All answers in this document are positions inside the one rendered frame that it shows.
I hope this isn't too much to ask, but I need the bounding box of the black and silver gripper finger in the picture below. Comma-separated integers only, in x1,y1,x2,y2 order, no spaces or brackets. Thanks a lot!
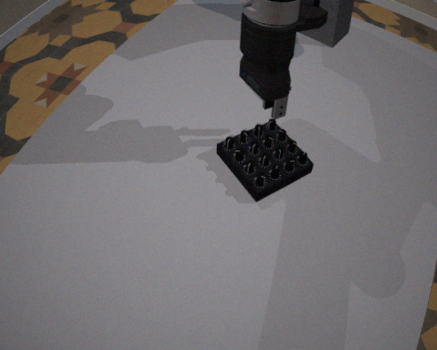
272,96,288,119
263,100,273,110

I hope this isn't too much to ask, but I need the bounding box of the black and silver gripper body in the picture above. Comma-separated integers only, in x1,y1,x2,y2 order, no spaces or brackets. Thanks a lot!
239,0,328,101

